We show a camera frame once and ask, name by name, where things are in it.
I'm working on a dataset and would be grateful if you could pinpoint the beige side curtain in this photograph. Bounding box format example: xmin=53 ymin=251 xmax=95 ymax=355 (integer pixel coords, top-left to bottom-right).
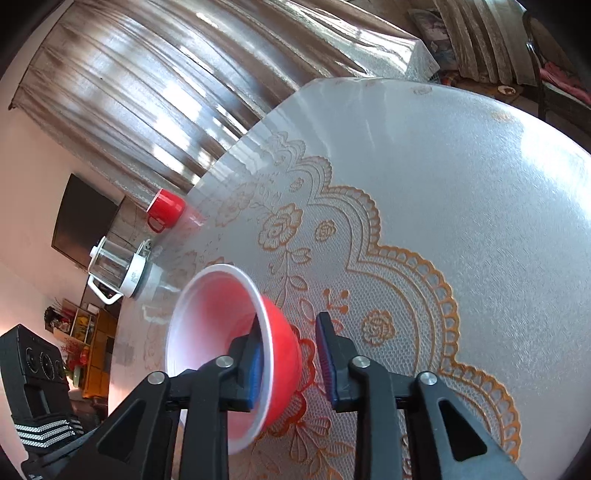
xmin=434 ymin=0 xmax=539 ymax=86

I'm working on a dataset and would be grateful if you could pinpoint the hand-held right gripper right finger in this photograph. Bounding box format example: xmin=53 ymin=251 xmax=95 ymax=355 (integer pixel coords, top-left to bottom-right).
xmin=315 ymin=312 xmax=527 ymax=480

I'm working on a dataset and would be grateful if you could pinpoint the red enamel mug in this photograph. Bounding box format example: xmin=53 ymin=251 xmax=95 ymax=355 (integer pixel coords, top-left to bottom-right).
xmin=146 ymin=188 xmax=187 ymax=233

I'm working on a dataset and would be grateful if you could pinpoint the black flat television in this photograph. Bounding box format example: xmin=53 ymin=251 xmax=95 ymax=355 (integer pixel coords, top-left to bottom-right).
xmin=52 ymin=173 xmax=125 ymax=268

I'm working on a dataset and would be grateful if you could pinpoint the lace pattern tablecloth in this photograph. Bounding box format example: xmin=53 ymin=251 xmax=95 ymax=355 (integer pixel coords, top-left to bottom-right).
xmin=108 ymin=78 xmax=591 ymax=480

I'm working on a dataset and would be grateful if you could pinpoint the white glass electric kettle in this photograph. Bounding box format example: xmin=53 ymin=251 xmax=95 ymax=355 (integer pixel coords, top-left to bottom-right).
xmin=87 ymin=236 xmax=162 ymax=305

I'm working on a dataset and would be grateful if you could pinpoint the dark round-back chair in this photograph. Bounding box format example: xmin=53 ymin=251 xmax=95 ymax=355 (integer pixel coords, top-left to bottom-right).
xmin=524 ymin=9 xmax=591 ymax=121

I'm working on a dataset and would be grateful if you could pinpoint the yellow wooden cabinet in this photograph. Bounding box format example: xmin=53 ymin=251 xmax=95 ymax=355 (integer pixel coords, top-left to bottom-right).
xmin=44 ymin=298 xmax=118 ymax=400

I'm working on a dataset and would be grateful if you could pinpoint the red plastic bowl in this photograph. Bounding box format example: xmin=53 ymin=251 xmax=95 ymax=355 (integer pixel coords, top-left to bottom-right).
xmin=165 ymin=264 xmax=303 ymax=455

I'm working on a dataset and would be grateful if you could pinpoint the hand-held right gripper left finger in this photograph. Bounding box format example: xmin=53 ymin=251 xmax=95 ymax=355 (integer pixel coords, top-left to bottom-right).
xmin=60 ymin=315 xmax=265 ymax=480

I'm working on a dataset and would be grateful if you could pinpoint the grey sheer curtain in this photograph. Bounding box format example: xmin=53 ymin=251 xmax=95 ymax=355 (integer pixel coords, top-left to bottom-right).
xmin=9 ymin=0 xmax=439 ymax=217

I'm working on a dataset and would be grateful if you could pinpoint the patterned cushion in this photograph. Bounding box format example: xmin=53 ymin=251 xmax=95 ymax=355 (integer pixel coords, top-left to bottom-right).
xmin=409 ymin=9 xmax=455 ymax=70

